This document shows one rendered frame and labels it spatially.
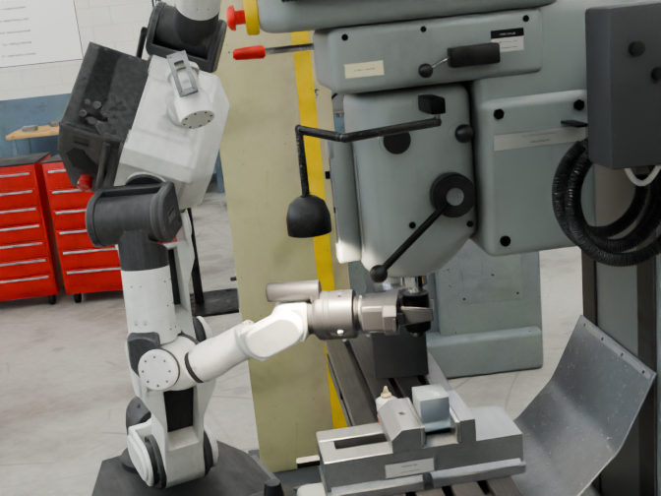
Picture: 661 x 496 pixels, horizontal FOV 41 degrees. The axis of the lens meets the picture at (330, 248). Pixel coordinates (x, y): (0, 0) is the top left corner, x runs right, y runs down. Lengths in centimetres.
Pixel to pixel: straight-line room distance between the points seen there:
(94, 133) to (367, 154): 56
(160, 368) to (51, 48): 909
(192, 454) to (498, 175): 122
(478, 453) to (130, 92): 93
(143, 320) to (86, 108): 41
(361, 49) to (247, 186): 192
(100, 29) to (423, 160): 924
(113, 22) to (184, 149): 883
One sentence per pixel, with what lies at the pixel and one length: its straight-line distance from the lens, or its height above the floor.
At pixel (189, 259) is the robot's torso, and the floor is 123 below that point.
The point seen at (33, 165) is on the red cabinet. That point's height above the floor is 98.
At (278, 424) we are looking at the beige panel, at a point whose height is 23.
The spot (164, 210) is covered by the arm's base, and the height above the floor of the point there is 144.
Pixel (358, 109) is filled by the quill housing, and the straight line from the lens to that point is 142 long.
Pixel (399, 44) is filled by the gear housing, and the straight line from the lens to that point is 137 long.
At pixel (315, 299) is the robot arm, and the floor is 127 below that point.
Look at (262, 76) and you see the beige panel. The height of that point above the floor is 157.
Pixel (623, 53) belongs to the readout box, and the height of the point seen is 167.
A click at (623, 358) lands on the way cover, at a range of 168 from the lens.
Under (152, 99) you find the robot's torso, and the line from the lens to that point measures 177.
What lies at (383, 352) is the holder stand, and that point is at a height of 102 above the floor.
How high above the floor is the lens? 175
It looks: 15 degrees down
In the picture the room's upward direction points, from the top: 6 degrees counter-clockwise
